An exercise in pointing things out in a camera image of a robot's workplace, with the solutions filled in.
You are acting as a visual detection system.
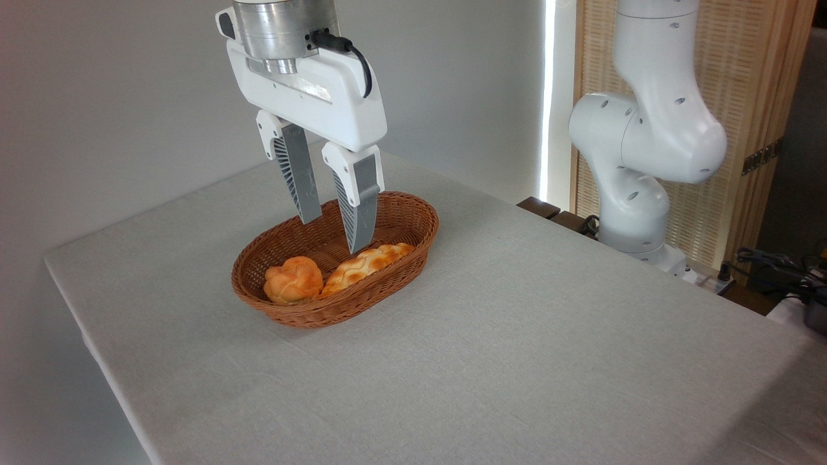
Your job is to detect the wooden rattan folding screen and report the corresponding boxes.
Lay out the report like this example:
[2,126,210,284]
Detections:
[570,0,819,286]

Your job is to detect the dark wooden furniture piece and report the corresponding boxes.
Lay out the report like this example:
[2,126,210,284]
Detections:
[516,196,562,221]
[549,210,600,240]

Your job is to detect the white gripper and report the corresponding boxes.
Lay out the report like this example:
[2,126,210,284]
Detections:
[225,39,388,255]

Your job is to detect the grey tablecloth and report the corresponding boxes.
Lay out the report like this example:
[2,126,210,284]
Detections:
[43,138,827,465]

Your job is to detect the black cable bundle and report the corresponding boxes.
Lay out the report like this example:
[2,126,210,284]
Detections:
[718,246,827,305]

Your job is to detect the brown woven wicker basket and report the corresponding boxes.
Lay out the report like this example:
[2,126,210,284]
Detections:
[231,191,441,329]

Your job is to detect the white power strip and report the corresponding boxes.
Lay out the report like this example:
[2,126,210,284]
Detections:
[684,260,738,296]

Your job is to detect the long braided bread loaf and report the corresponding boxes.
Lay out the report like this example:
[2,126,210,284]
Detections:
[318,242,416,300]

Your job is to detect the black metal screen hinge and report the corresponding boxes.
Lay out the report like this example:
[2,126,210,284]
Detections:
[741,137,784,177]

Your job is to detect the round knotted bread roll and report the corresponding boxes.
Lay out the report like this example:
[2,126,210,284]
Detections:
[263,256,324,306]

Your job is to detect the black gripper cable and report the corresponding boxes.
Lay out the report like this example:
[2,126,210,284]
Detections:
[310,30,374,99]

